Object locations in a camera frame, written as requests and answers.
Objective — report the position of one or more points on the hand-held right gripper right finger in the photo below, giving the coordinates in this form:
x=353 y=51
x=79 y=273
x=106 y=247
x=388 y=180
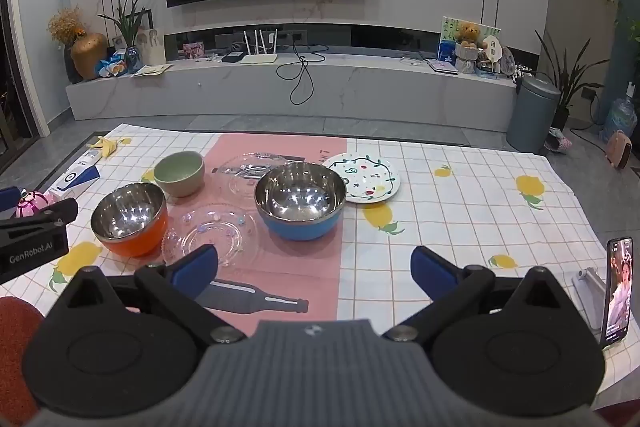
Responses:
x=432 y=270

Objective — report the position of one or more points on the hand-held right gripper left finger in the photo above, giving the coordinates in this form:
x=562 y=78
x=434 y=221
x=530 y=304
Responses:
x=192 y=268

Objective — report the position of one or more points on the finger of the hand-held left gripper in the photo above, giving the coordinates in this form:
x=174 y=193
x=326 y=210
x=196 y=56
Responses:
x=50 y=214
x=7 y=198

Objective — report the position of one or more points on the clear glass plate flower stickers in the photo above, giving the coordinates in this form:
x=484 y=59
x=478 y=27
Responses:
x=237 y=179
x=220 y=227

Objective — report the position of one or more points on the orange steel bowl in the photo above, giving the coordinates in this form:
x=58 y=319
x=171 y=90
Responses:
x=137 y=243

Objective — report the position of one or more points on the green ceramic bowl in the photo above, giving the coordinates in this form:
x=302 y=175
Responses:
x=182 y=185

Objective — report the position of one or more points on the blue steel bowl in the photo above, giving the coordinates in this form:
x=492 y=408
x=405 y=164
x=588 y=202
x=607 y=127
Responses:
x=300 y=228

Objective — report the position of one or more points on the white painted ceramic plate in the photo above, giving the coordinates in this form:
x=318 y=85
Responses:
x=365 y=177

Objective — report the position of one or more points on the pink round ornament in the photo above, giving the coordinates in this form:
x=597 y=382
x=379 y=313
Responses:
x=32 y=204

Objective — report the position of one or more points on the blue and white box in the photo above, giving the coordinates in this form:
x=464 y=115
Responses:
x=75 y=179

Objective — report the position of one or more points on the lemon print checked tablecloth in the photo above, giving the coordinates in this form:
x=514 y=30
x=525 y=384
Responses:
x=450 y=217

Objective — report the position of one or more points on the yellow banana toy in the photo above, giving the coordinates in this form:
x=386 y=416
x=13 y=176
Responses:
x=105 y=147

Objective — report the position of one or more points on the red round stool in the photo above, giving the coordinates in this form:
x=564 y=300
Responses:
x=15 y=347

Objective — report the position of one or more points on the grey phone stand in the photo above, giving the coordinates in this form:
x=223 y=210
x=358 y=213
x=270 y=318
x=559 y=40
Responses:
x=590 y=297

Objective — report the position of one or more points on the blue snack packet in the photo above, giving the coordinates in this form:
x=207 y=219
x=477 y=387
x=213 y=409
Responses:
x=112 y=67

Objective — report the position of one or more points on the gold vase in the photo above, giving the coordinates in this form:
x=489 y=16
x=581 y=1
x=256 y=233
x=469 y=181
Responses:
x=89 y=57

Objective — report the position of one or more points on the beige paper sheets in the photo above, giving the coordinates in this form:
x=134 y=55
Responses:
x=150 y=70

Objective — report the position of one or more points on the blue glass vase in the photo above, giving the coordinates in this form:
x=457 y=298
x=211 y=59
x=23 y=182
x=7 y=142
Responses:
x=133 y=59

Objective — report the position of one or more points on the pink slippers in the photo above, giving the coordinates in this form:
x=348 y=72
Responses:
x=557 y=141

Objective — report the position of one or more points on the dried yellow flowers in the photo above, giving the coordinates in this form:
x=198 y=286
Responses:
x=65 y=27

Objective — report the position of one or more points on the grey round trash can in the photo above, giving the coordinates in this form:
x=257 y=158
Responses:
x=532 y=117

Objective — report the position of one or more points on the black smartphone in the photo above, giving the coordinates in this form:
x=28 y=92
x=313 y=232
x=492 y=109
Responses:
x=617 y=292

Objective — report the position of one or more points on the grey marble television console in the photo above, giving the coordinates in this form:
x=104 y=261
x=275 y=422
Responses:
x=350 y=87

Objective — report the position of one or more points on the grey notebook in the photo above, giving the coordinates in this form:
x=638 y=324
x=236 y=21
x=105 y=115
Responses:
x=442 y=67

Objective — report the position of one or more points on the green long-leaf plant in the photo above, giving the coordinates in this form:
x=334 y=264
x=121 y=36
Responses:
x=129 y=24

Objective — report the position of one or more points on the small black box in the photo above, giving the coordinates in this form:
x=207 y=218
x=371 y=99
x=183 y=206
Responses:
x=232 y=58

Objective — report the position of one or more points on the small pink photo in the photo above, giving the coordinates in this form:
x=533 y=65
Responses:
x=193 y=51

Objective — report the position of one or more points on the white router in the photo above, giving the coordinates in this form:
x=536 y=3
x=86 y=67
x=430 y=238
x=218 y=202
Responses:
x=259 y=58

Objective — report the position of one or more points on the pink small heater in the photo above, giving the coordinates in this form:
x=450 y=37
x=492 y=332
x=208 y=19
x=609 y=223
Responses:
x=620 y=149

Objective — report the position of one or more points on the dark potted floor plant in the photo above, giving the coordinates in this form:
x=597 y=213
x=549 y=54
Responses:
x=565 y=82

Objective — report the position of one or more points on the white round hand fan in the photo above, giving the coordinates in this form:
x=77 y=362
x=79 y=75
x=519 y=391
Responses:
x=492 y=47

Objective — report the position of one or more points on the green and blue painting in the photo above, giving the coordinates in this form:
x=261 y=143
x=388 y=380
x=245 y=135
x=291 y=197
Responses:
x=447 y=37

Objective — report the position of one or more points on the brown teddy bear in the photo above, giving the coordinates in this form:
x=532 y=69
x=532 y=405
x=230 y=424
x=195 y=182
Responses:
x=470 y=34

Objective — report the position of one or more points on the blue water bottle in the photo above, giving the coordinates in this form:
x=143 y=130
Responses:
x=620 y=117

